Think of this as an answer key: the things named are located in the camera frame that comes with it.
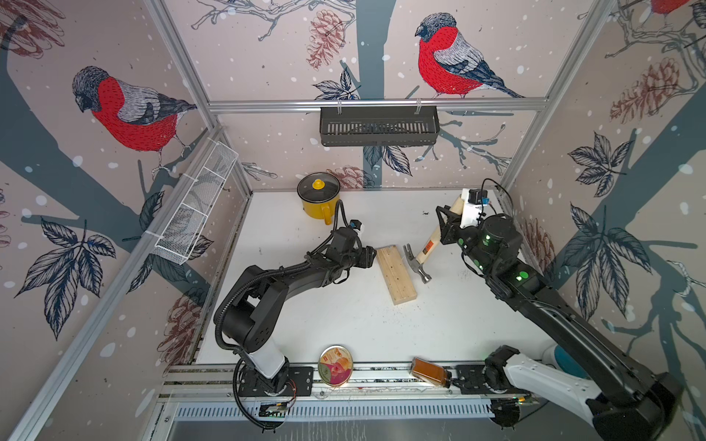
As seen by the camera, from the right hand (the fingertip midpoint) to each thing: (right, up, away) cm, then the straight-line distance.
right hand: (441, 204), depth 70 cm
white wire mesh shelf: (-78, -10, +13) cm, 80 cm away
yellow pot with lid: (-38, +6, +37) cm, 53 cm away
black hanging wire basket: (-14, +31, +34) cm, 48 cm away
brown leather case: (-2, -45, +2) cm, 45 cm away
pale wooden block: (-10, -23, +20) cm, 33 cm away
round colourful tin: (-28, -44, +3) cm, 52 cm away
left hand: (-17, -14, +21) cm, 30 cm away
